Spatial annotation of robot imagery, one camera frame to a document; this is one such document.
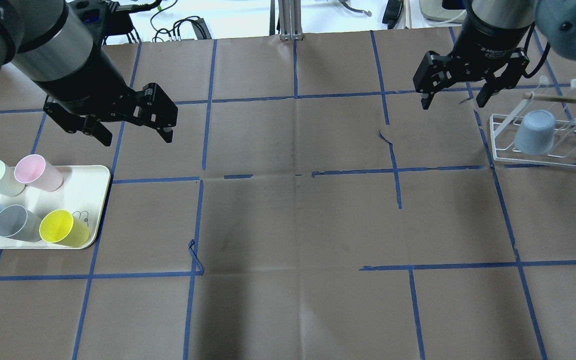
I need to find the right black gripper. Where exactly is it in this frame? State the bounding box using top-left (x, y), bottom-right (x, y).
top-left (413, 47), bottom-right (530, 110)

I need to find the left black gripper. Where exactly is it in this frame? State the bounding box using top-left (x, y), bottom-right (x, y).
top-left (43, 82), bottom-right (179, 147)

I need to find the light blue plastic cup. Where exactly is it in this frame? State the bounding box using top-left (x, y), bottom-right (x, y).
top-left (514, 109), bottom-right (556, 155)

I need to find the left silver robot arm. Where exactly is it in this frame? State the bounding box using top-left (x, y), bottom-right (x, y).
top-left (0, 0), bottom-right (178, 146)

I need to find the pink plastic cup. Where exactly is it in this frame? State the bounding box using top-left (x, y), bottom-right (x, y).
top-left (13, 153), bottom-right (64, 192)

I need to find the yellow plastic cup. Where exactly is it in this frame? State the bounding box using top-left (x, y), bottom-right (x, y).
top-left (39, 209), bottom-right (90, 248)

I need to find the grey plastic cup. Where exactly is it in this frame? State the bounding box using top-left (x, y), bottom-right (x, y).
top-left (0, 204), bottom-right (42, 243)

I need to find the cream rectangular tray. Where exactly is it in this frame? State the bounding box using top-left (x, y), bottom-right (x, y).
top-left (0, 165), bottom-right (111, 250)

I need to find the white wire cup rack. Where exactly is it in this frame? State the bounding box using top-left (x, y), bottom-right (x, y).
top-left (489, 76), bottom-right (576, 168)

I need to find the aluminium frame post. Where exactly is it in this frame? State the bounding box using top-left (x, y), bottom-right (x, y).
top-left (277, 0), bottom-right (304, 42)

